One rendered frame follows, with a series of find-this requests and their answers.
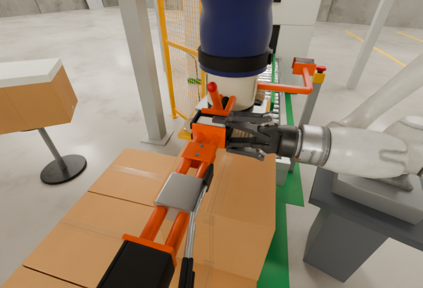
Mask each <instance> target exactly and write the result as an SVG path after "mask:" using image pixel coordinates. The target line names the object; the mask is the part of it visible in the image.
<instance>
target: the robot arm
mask: <svg viewBox="0 0 423 288"><path fill-rule="evenodd" d="M422 86H423V52H422V53H421V54H420V55H419V56H418V57H416V58H415V59H414V60H413V61H411V63H409V64H408V65H407V66H406V67H404V68H403V69H402V70H401V71H400V72H399V73H398V74H396V75H395V76H394V77H393V78H391V79H390V80H389V81H388V82H387V83H386V84H385V85H383V86H382V87H381V88H380V89H378V90H377V91H376V92H375V93H374V94H373V95H372V96H370V97H369V98H368V99H367V100H365V102H363V103H362V104H361V105H360V106H358V107H357V108H356V109H355V110H354V111H353V112H352V113H351V114H349V115H348V116H346V117H345V118H344V119H342V120H340V121H331V122H330V123H329V124H328V125H326V126H325V127H324V126H312V125H300V127H299V128H297V126H290V125H278V124H276V123H274V121H273V114H272V112H266V113H250V112H243V111H230V112H229V114H228V116H227V117H221V116H214V117H212V118H209V117H204V116H200V118H199V120H198V121H197V123H198V124H202V125H210V126H217V127H222V128H225V127H226V126H229V127H231V128H235V129H237V130H240V131H244V132H247V133H250V134H252V135H253V137H231V139H230V143H229V146H225V148H226V151H227V152H229V153H234V154H238V155H243V156H247V157H252V158H256V159H258V160H260V161H264V157H265V156H266V155H267V154H271V153H275V154H277V155H278V156H280V157H287V158H293V157H294V158H295V161H296V162H298V163H305V164H309V165H314V166H318V167H321V168H323V169H326V170H331V171H333V172H336V173H339V174H344V175H350V176H355V177H365V178H367V179H374V180H378V181H380V182H384V183H387V184H391V185H393V186H397V187H401V188H402V189H405V190H407V191H413V189H414V187H413V185H412V184H411V182H410V179H409V174H414V175H418V176H419V177H421V178H422V179H423V118H422V117H419V116H406V117H404V118H401V119H399V120H397V121H396V122H394V123H393V124H391V125H390V126H388V127H387V128H386V129H385V130H384V131H383V132H379V131H373V130H367V128H368V126H369V125H370V124H371V123H372V122H373V121H375V120H376V119H377V118H378V117H380V116H381V115H382V114H383V113H385V112H386V111H388V110H389V109H390V108H392V107H393V106H394V105H396V104H397V103H399V102H400V101H402V100H403V99H405V98H406V97H407V96H409V95H410V94H411V93H413V92H415V91H416V90H417V89H419V88H420V87H422ZM248 122H250V123H248ZM252 123H264V124H265V125H264V126H262V125H258V124H252ZM257 148H260V149H257Z"/></svg>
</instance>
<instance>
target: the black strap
mask: <svg viewBox="0 0 423 288"><path fill-rule="evenodd" d="M272 56H273V49H270V48H269V47H268V49H267V50H266V52H265V53H263V54H260V55H256V56H252V57H235V58H232V57H218V56H214V55H210V54H207V53H205V52H203V51H202V49H201V45H200V46H199V47H198V61H199V63H200V64H202V66H204V67H206V68H209V69H212V70H217V71H221V72H252V71H256V70H260V69H263V68H264V67H265V66H267V65H271V61H272Z"/></svg>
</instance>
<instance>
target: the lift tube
mask: <svg viewBox="0 0 423 288"><path fill-rule="evenodd" d="M200 1H201V4H202V9H201V14H200V22H199V29H200V44H201V49H202V51H203V52H205V53H207V54H210V55H214V56H218V57H232V58H235V57H252V56H256V55H260V54H263V53H265V52H266V50H267V49H268V46H269V43H270V40H271V35H272V31H273V12H272V4H273V1H274V0H200ZM200 68H201V70H203V71H205V72H206V73H209V74H212V75H217V76H220V77H232V78H240V77H252V76H255V75H259V74H261V73H263V72H265V71H266V70H267V66H265V67H264V68H263V69H260V70H256V71H252V72H221V71H217V70H212V69H209V68H206V67H204V66H202V64H200Z"/></svg>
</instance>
